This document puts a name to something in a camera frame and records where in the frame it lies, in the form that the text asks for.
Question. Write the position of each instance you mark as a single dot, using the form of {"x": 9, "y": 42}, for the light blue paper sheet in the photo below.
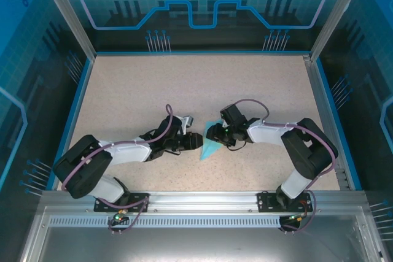
{"x": 208, "y": 151}

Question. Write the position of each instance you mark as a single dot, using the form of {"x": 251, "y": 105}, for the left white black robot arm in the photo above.
{"x": 129, "y": 153}

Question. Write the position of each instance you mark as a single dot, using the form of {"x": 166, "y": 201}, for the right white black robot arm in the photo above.
{"x": 267, "y": 133}

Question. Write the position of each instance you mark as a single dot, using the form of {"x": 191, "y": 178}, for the steel sheet tray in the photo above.
{"x": 196, "y": 243}

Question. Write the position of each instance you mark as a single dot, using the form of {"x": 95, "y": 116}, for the aluminium mounting rail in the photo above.
{"x": 202, "y": 200}

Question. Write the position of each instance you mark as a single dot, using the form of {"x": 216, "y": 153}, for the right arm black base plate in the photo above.
{"x": 265, "y": 205}

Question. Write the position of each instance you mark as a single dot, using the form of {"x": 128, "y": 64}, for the aluminium side rail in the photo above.
{"x": 324, "y": 111}

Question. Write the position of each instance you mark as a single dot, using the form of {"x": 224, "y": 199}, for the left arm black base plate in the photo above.
{"x": 101, "y": 206}

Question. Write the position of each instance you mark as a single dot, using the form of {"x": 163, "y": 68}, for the aluminium frame post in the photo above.
{"x": 337, "y": 13}
{"x": 68, "y": 13}

